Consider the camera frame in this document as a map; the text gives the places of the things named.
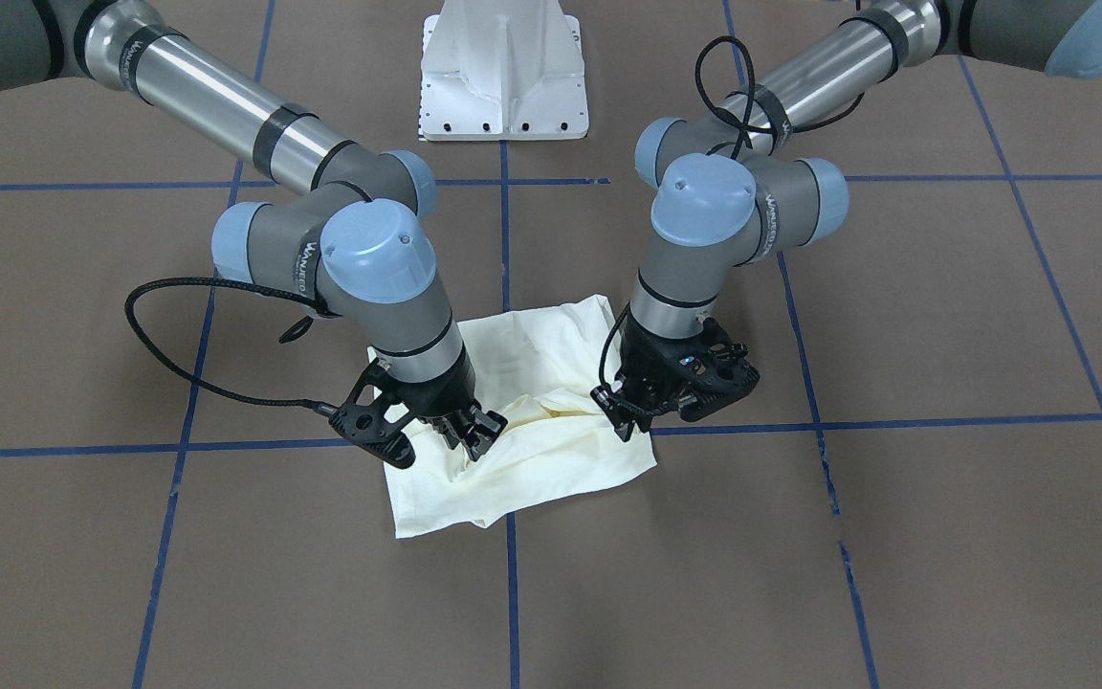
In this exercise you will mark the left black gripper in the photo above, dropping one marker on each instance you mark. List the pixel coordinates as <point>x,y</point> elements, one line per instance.
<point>637,368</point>

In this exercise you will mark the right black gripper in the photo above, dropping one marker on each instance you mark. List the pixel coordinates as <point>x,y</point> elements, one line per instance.
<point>439,393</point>

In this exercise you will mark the cream cat print t-shirt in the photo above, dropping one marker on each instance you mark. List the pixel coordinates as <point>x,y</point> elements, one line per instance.
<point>537,368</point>

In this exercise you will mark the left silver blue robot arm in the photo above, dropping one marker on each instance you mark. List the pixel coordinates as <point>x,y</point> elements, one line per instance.
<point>723,199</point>

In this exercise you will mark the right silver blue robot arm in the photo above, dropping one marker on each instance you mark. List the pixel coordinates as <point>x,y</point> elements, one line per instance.
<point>350,246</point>

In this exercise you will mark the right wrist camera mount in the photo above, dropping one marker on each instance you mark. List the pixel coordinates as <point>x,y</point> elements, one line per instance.
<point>361,418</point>

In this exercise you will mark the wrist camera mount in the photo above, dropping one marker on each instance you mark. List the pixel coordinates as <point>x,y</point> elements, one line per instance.
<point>361,418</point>
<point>694,377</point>

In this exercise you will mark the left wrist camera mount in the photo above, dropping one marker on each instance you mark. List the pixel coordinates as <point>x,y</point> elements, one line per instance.
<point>694,377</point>

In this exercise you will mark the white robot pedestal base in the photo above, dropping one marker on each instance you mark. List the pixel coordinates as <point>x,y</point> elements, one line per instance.
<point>502,70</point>

